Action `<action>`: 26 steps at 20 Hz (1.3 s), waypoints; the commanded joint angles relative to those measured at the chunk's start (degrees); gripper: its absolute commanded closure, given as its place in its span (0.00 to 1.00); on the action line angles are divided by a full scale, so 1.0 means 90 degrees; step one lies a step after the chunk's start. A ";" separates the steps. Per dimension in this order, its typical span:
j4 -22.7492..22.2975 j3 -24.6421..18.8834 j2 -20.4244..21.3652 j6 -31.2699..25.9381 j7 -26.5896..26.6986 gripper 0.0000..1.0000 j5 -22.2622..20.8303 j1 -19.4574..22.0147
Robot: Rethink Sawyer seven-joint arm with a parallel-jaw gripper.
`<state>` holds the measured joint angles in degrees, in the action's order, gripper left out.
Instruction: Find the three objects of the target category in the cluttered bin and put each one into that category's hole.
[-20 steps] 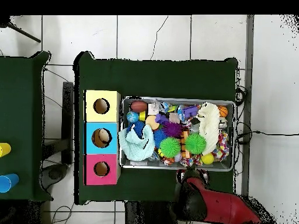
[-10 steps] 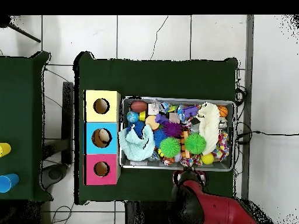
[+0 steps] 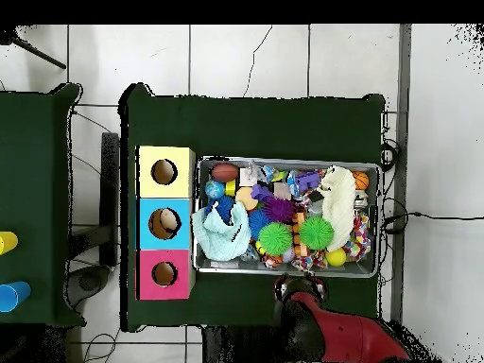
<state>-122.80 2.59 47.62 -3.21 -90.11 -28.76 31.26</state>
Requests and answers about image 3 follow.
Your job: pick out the blue cup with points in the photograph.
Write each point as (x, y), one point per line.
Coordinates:
(13, 297)

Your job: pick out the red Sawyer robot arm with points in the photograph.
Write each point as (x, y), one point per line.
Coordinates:
(351, 336)

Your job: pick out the black tripod leg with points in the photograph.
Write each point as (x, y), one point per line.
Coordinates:
(38, 52)

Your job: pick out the yellow cup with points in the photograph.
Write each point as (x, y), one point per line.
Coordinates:
(7, 242)

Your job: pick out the green spiky rubber ball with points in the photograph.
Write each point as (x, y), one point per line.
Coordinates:
(316, 232)
(275, 238)

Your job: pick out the globe print ball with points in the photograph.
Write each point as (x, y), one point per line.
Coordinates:
(214, 189)

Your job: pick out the polka dot cloth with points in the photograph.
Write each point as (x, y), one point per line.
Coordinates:
(307, 261)

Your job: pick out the brown toy football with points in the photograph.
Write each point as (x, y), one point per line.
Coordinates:
(225, 172)

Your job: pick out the mint knitted cloth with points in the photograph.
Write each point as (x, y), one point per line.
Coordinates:
(219, 242)

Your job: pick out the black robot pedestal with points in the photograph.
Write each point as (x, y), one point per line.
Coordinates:
(242, 348)

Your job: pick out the black upright panel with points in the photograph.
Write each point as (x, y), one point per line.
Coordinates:
(110, 196)

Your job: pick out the wooden box with three holes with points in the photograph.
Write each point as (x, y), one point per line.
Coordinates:
(181, 159)

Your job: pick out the grey stand foot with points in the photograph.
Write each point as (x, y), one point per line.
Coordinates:
(89, 281)

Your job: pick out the blue spiky rubber ball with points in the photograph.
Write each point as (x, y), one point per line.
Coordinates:
(226, 206)
(257, 223)

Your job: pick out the cream knitted cloth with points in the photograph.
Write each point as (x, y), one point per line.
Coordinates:
(340, 204)

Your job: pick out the dark green table cloth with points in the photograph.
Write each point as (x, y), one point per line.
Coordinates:
(264, 128)
(34, 170)

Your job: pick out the purple spiky rubber ball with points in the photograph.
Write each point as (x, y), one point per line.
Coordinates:
(279, 210)

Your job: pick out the purple toy building brick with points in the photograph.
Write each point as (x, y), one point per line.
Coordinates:
(307, 180)

